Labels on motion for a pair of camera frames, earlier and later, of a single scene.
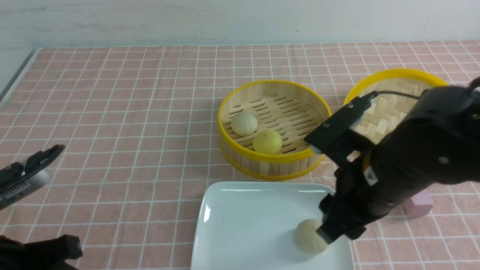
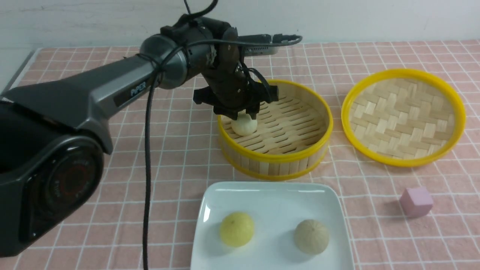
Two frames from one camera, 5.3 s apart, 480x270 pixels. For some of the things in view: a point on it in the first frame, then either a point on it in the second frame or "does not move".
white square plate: x=252 y=225 does not move
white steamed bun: x=244 y=124 does not move
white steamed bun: x=308 y=240 does not move
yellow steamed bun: x=267 y=142 to x=237 y=229
